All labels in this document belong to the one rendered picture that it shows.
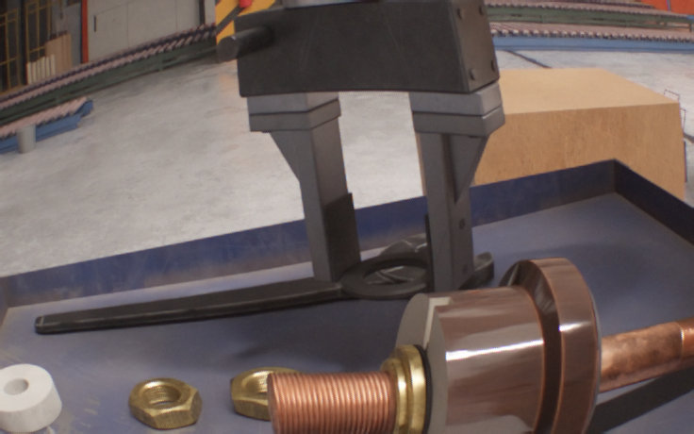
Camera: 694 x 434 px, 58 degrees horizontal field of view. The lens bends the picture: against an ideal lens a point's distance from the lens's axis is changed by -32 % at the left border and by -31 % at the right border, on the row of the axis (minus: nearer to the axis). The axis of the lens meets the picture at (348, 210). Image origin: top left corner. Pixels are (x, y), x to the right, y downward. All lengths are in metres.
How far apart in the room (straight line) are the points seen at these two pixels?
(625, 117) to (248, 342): 0.58
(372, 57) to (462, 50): 0.05
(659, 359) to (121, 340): 0.39
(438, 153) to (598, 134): 0.55
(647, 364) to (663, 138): 0.67
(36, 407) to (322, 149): 0.25
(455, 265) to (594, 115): 0.54
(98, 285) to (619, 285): 0.43
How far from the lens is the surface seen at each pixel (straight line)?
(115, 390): 0.50
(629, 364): 0.35
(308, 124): 0.43
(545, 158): 0.90
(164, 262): 0.65
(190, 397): 0.44
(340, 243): 0.45
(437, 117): 0.39
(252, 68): 0.43
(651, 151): 0.99
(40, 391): 0.47
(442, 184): 0.40
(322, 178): 0.44
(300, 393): 0.30
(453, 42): 0.37
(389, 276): 0.57
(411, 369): 0.30
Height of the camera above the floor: 1.11
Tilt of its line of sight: 18 degrees down
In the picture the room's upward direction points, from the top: 8 degrees counter-clockwise
